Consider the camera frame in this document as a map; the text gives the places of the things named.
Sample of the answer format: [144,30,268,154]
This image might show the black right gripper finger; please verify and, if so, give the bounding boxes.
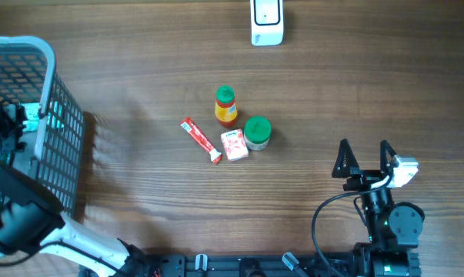
[380,140,396,173]
[332,138,360,179]

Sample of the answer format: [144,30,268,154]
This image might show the green lid jar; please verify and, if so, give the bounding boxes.
[243,116,272,151]

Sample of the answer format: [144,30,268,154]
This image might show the red white tissue pack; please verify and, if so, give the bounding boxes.
[220,129,249,162]

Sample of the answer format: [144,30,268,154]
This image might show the red yellow sauce bottle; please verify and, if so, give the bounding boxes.
[215,85,238,128]

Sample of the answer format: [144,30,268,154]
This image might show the red white stick packet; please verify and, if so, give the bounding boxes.
[180,117,222,165]

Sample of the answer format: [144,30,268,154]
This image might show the teal white small packet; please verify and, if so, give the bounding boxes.
[22,103,40,132]

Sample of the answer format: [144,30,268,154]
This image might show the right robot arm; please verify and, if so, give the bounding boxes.
[332,139,425,277]

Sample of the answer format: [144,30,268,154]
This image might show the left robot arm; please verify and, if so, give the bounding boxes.
[0,159,152,276]

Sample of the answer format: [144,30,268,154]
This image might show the white barcode scanner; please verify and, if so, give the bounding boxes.
[249,0,285,47]

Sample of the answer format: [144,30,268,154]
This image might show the grey plastic shopping basket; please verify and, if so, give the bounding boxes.
[0,36,85,216]

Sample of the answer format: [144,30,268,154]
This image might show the black right camera cable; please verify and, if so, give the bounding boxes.
[311,175,393,277]

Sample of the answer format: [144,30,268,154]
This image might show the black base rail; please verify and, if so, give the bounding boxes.
[109,252,422,277]

